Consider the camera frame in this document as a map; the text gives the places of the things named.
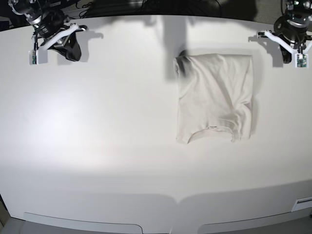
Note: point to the beige T-shirt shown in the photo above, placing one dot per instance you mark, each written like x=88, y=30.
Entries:
x=215, y=95

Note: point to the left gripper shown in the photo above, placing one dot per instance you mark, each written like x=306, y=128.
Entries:
x=291, y=35

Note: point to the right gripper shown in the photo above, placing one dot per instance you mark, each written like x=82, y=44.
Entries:
x=54, y=31

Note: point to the white label sticker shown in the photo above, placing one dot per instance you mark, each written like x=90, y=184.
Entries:
x=303, y=203

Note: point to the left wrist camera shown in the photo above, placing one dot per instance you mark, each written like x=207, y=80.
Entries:
x=301, y=60

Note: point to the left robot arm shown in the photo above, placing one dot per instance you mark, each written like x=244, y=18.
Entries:
x=296, y=8

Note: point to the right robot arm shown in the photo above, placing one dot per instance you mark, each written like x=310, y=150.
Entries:
x=23, y=7

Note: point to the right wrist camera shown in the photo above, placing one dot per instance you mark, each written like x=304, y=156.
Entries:
x=37, y=57

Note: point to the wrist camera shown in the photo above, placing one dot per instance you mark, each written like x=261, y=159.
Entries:
x=301, y=60
x=37, y=57

